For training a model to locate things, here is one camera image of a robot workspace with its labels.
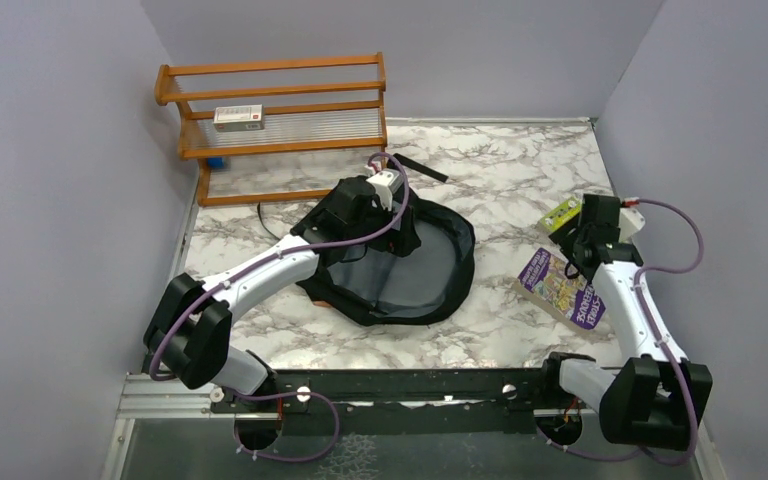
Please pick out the black student backpack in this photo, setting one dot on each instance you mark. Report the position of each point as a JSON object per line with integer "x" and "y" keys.
{"x": 376, "y": 288}

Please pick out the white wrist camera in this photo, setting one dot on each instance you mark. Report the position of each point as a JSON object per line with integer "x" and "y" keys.
{"x": 631, "y": 220}
{"x": 386, "y": 184}

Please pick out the blue object under shelf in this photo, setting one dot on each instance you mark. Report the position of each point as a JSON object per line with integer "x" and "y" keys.
{"x": 216, "y": 162}

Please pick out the green comic book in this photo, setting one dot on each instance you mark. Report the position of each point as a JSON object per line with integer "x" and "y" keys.
{"x": 560, "y": 215}

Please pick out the wooden shelf rack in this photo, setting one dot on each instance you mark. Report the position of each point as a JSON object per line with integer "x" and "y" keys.
{"x": 301, "y": 118}

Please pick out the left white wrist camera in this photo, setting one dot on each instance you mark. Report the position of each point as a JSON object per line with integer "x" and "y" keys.
{"x": 386, "y": 184}

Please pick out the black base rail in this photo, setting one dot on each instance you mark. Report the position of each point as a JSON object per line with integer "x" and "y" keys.
{"x": 399, "y": 402}

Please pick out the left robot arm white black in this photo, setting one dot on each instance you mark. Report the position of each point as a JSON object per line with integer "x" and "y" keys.
{"x": 189, "y": 334}

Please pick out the white red box on shelf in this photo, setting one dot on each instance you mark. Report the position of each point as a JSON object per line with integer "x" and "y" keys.
{"x": 238, "y": 118}

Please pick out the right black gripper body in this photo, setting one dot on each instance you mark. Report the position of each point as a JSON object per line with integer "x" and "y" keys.
{"x": 568, "y": 235}

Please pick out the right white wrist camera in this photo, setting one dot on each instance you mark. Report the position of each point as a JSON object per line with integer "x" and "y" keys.
{"x": 631, "y": 220}

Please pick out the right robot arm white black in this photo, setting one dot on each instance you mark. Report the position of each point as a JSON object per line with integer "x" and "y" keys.
{"x": 657, "y": 399}

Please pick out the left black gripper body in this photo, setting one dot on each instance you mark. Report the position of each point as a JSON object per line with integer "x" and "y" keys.
{"x": 393, "y": 240}

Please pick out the purple treehouse book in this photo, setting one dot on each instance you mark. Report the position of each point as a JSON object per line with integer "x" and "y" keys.
{"x": 543, "y": 281}

